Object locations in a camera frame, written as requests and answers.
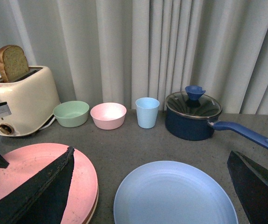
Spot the cream toaster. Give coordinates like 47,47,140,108
0,66,60,137

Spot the green bowl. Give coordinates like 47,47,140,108
53,101,90,128

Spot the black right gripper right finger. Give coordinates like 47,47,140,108
227,151,268,224

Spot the pink bowl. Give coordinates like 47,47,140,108
90,102,127,130

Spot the glass pot lid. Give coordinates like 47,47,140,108
165,85,222,119

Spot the grey curtain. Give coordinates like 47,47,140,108
0,0,268,115

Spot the light blue cup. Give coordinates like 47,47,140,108
135,97,160,129

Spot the cream plate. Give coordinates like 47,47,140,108
82,189,99,224

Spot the brown bread slice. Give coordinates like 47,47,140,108
0,45,30,83

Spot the white toaster cable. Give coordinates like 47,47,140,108
39,116,56,131

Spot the pink plate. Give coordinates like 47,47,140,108
0,143,98,224

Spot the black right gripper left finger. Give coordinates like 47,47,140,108
0,147,75,224

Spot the blue plate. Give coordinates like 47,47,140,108
113,161,238,224

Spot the dark blue saucepan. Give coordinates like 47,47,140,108
165,106,268,149

